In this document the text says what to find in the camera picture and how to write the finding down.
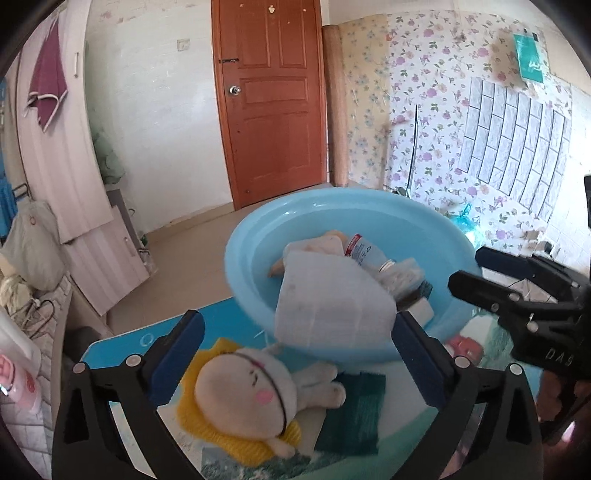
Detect bag of cotton swabs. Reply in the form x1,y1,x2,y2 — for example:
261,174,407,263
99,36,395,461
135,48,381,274
379,258,425,301

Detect dark green snack packet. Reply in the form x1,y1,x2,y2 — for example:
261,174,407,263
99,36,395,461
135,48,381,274
315,372,386,456

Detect white plush toy yellow hood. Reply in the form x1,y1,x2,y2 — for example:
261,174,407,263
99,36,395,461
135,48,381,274
177,338,346,467

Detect clear bottle silver cap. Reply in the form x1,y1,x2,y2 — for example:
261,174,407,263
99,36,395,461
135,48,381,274
345,234,396,275

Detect translucent plastic storage box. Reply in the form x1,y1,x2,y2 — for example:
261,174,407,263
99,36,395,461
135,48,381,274
274,251,397,349

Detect white power adapter plug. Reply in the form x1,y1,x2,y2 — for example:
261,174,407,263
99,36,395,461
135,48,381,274
408,297,435,327

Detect person's right hand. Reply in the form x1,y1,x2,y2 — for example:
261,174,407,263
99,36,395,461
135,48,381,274
536,371,590,444

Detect white pink kettle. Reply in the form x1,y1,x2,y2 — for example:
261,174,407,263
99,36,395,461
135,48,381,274
0,309,42,415

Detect blue plastic garbage bag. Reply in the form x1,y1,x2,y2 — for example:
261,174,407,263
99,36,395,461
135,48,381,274
450,203,482,249

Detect light blue plastic basin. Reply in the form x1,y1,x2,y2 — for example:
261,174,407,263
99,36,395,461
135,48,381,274
224,188,481,364

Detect grey hanging bag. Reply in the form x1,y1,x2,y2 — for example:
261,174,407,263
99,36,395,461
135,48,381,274
1,199,67,292

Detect teal hanging paper bag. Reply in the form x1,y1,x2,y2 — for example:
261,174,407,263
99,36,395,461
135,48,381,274
513,33,544,84

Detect white wardrobe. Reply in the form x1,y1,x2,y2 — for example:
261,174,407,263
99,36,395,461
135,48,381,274
15,1,148,316

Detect brown wooden door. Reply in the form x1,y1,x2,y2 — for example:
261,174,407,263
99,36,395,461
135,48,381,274
211,1,328,209

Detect maroon hanging towel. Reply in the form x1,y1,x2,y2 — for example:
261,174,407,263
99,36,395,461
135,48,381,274
25,17,68,133

